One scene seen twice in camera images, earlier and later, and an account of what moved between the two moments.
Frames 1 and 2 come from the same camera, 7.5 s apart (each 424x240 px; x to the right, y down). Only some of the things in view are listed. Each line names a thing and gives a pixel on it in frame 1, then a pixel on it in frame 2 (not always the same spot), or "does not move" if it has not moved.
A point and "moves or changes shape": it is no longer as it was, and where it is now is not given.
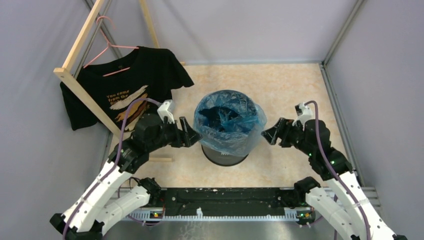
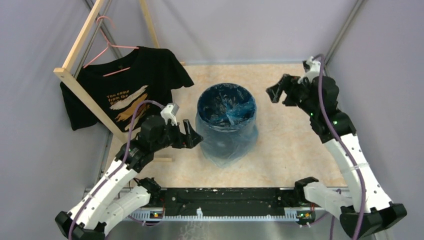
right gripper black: (281, 130) → (289, 84)
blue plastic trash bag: (230, 123) moves or changes shape
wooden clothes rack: (63, 74) does not move
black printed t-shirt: (144, 73) does not move
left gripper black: (185, 137) does not move
